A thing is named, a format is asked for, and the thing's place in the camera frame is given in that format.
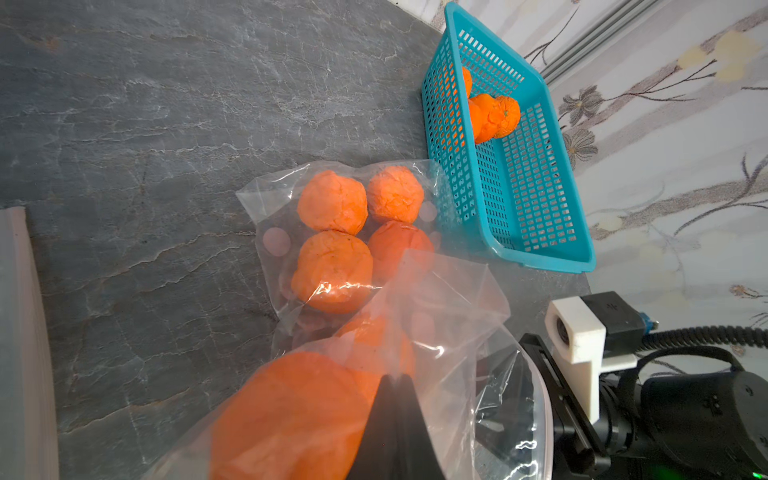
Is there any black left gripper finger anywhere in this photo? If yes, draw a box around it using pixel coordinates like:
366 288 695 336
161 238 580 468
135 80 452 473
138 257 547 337
347 375 445 480

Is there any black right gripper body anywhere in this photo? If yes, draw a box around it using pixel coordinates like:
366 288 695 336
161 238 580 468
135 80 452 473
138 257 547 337
520 333 611 479

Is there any clear zip-top bag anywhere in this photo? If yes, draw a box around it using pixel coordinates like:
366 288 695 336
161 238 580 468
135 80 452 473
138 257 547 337
148 251 553 479

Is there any orange from bag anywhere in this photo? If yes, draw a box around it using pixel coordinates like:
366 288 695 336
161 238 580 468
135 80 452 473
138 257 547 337
291 230 373 314

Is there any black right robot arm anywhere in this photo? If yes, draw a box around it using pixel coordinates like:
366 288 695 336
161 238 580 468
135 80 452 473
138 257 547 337
521 334 767 479

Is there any teal plastic basket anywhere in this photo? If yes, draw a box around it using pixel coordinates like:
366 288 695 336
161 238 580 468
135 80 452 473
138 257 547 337
421 3 596 274

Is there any blue lid storage box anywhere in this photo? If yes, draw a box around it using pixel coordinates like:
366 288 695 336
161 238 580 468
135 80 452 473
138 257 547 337
1 207 60 479

